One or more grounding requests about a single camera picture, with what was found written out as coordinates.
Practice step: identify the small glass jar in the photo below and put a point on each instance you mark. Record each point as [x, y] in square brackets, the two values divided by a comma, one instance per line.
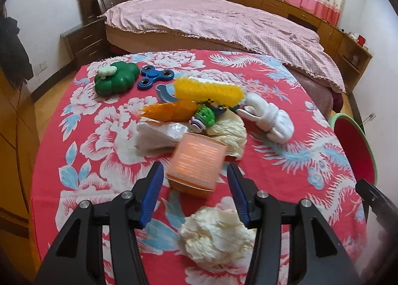
[355, 59]

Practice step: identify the white tissue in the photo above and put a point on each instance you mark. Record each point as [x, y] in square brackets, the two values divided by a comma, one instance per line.
[217, 235]

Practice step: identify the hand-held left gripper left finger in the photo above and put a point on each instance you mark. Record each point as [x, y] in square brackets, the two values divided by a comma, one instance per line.
[152, 191]

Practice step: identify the red cup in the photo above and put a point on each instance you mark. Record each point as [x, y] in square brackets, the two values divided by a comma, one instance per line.
[361, 39]

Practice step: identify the red floral tablecloth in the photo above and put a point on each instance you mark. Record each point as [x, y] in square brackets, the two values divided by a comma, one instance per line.
[102, 148]

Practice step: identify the clear plastic bag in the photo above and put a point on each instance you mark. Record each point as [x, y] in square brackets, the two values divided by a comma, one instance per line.
[158, 138]

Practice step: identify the green cloud-shaped toy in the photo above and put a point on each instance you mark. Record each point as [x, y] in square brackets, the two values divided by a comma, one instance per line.
[119, 81]

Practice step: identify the long wooden wall cabinet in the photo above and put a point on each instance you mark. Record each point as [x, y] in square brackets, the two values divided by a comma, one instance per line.
[329, 36]

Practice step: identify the blue fidget spinner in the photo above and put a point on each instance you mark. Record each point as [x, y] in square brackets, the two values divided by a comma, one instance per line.
[155, 77]

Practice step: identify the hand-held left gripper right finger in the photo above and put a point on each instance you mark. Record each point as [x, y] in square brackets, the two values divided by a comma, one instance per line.
[238, 191]

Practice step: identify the dark wooden nightstand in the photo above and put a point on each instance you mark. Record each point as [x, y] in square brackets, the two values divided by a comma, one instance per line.
[87, 42]

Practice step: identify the blue plastic scoop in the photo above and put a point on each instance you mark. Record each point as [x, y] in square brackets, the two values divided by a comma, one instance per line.
[163, 93]

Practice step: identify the yellow knitted cloth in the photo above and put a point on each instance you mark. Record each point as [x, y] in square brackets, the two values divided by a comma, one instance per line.
[208, 90]

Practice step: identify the dark hanging clothing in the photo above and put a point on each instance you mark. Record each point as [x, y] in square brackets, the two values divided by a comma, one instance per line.
[15, 45]

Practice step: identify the white floor-level wall socket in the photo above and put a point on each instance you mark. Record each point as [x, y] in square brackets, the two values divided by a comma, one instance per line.
[372, 116]

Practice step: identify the pink checked bedspread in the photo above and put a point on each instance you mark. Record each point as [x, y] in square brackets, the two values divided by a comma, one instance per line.
[202, 17]

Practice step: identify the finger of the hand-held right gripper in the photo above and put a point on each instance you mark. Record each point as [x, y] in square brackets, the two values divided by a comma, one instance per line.
[371, 196]

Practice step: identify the crumpled beige paper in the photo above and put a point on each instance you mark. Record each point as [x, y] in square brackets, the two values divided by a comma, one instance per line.
[228, 134]

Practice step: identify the green and purple toy figure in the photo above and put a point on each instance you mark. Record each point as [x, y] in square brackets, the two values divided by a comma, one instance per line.
[203, 117]

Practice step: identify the white rabbit figure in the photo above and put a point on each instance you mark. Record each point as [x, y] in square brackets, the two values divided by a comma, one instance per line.
[270, 117]

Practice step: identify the brown blanket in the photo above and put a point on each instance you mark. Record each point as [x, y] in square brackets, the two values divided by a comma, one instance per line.
[317, 92]

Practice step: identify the wooden wardrobe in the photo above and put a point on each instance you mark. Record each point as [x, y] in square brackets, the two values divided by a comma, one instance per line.
[15, 154]

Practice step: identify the orange cardboard box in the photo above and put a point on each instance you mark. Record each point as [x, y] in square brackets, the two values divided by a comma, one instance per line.
[196, 163]

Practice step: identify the red bin with green rim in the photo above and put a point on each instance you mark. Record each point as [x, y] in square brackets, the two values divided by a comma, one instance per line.
[353, 148]

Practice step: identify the orange carrot toy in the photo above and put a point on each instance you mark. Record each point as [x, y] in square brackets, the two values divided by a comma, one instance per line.
[171, 110]

